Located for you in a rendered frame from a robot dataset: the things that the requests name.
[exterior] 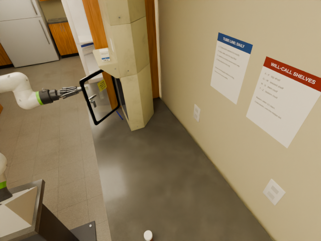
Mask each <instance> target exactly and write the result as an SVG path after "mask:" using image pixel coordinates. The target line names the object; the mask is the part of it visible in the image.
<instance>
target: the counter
mask: <svg viewBox="0 0 321 241"><path fill-rule="evenodd" d="M153 109H154V114H153V115H152V117H151V118H150V120H149V121H148V123H147V124H146V126H145V127H144V128H140V129H137V130H134V131H131V129H130V127H129V124H128V122H127V120H126V117H125V115H124V113H123V111H122V107H120V108H118V109H117V110H116V111H118V113H119V114H120V115H121V117H122V118H123V120H122V119H121V118H120V116H119V115H118V114H117V112H116V111H114V112H113V113H112V114H110V115H109V116H108V117H107V118H105V119H104V120H103V121H102V122H100V123H99V124H98V125H95V124H94V122H93V119H92V117H91V114H90V111H89V108H88V106H87V110H88V115H89V120H90V126H91V131H92V136H93V142H94V148H95V153H96V160H97V165H98V170H99V176H100V181H101V186H102V192H103V197H104V203H105V208H106V213H107V220H108V226H109V231H110V237H111V241H145V239H144V233H145V231H147V230H150V231H151V232H152V236H153V241H273V240H272V239H271V238H270V236H269V235H268V234H267V233H266V231H265V230H264V229H263V228H262V226H261V225H260V224H259V222H258V221H257V220H256V219H255V217H254V216H253V215H252V214H251V212H250V211H249V210H248V208H247V207H246V206H245V205H244V203H243V202H242V201H241V199H240V198H239V197H238V196H237V194H236V193H235V192H234V191H233V189H232V188H231V187H230V186H229V184H228V183H227V182H226V181H225V179H224V178H223V177H222V176H221V174H220V173H219V172H218V171H217V169H216V168H215V167H214V165H213V164H212V163H211V162H210V160H209V159H208V158H207V157H206V155H205V154H204V153H203V152H202V150H201V149H200V148H199V146H198V145H197V144H196V143H195V141H194V140H193V139H192V137H191V136H190V135H189V134H188V132H187V131H186V130H185V129H184V127H183V126H182V125H181V124H180V123H179V121H178V120H177V119H176V117H175V116H174V115H173V114H172V112H171V111H170V110H169V109H168V107H167V106H166V105H165V103H164V102H163V101H162V100H161V98H160V97H158V98H154V99H153Z"/></svg>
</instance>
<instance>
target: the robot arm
mask: <svg viewBox="0 0 321 241"><path fill-rule="evenodd" d="M8 91H12V92H13V93H14V96H15V98H16V101H17V104H18V105H19V106H20V107H21V108H23V109H25V110H30V109H33V108H35V107H38V106H40V105H45V104H49V103H50V104H51V103H53V101H56V100H59V98H63V99H65V98H67V97H70V96H73V95H76V94H77V93H79V92H81V91H82V90H81V87H78V88H77V86H76V87H67V88H62V89H61V90H58V91H57V90H56V89H52V90H48V89H44V88H42V90H41V91H37V92H34V91H33V90H32V87H31V85H30V82H29V79H28V77H27V76H26V75H25V74H23V73H20V72H14V73H10V74H7V75H3V76H0V93H5V92H8ZM7 165H8V161H7V158H6V157H5V156H4V155H3V154H2V153H0V202H2V201H4V200H6V199H9V198H11V197H12V193H11V192H10V191H9V190H8V189H7V186H6V182H7V181H6V177H5V173H4V171H5V170H6V168H7Z"/></svg>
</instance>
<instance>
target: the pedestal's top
mask: <svg viewBox="0 0 321 241"><path fill-rule="evenodd" d="M36 186H37V187H38V189H37V195H36V201H35V207H34V213H33V219H32V226H30V227H27V228H25V229H22V230H19V231H17V232H14V233H11V234H8V235H6V236H3V237H0V241H19V240H22V239H25V238H27V237H30V236H32V235H35V234H38V231H39V224H40V217H41V210H42V203H43V194H44V187H45V181H44V180H43V179H40V180H37V181H34V182H30V183H27V184H24V185H21V186H17V187H14V188H10V189H8V190H9V191H10V192H11V193H12V194H14V193H18V192H21V191H24V190H26V189H29V188H33V187H36Z"/></svg>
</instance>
